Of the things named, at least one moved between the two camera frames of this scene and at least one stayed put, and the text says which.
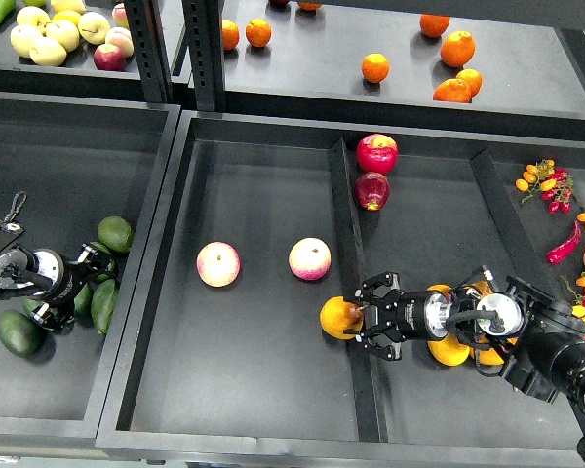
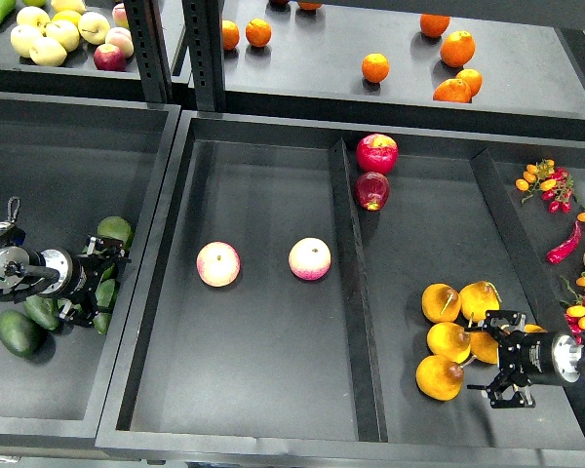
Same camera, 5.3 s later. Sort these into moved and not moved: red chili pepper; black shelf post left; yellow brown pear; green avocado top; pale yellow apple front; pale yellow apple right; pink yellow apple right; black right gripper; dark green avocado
Moved: black right gripper; yellow brown pear; dark green avocado
Not moved: pale yellow apple right; pink yellow apple right; red chili pepper; black shelf post left; green avocado top; pale yellow apple front
